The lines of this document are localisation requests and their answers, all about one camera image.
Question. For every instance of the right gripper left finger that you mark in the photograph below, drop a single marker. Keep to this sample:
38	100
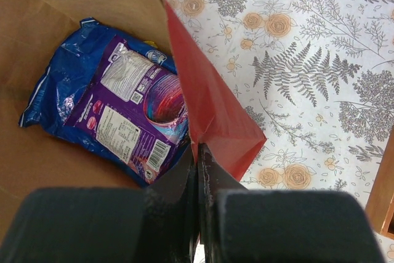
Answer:
71	224

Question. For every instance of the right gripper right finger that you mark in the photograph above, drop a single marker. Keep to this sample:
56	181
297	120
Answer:
242	225

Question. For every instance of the red brown paper bag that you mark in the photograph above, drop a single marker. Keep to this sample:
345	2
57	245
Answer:
43	46

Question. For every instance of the orange wooden tray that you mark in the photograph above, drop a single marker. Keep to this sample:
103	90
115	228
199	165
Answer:
379	208

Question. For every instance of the purple snack packet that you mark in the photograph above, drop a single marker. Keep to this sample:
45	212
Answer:
134	108

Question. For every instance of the blue chips bag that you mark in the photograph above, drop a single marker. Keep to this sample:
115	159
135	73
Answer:
68	75

